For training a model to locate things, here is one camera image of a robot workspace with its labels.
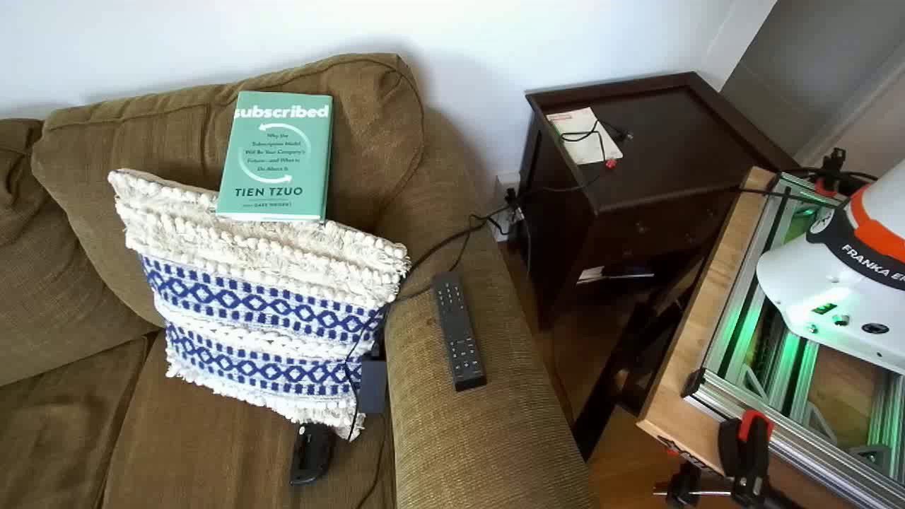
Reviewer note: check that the wall power strip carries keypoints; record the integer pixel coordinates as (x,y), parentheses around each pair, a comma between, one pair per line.
(509,221)

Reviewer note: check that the black bar clamp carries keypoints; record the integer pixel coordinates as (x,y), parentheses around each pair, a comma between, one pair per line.
(685,482)

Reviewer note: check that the brown fabric sofa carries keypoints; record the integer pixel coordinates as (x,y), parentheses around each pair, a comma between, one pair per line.
(471,442)

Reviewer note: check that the dark wooden side stand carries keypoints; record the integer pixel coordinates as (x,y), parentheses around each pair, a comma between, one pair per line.
(679,172)

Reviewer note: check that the white and blue pillow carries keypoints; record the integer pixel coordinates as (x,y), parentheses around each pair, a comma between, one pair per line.
(265,255)

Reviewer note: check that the black and red clamp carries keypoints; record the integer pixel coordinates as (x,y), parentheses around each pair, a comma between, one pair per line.
(833,172)

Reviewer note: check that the green hardcover book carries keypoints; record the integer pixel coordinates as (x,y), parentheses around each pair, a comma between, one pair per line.
(272,159)

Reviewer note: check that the small red die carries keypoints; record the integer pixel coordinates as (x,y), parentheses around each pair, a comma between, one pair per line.
(611,165)

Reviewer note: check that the black computer mouse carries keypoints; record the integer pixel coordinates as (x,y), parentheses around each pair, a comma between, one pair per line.
(311,453)

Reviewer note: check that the black and orange clamp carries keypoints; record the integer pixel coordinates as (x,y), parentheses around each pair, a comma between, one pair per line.
(746,448)

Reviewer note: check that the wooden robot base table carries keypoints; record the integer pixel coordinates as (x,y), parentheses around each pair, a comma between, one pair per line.
(697,357)

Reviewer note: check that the white and orange robot arm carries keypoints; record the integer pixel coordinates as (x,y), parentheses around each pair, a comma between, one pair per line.
(837,285)

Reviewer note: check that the white paper envelope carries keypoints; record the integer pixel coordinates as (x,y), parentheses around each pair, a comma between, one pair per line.
(576,120)

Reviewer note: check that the black remote control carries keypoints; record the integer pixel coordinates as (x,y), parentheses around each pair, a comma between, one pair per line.
(459,336)

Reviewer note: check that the dark grey flat device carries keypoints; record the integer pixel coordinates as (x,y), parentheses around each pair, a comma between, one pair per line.
(374,385)

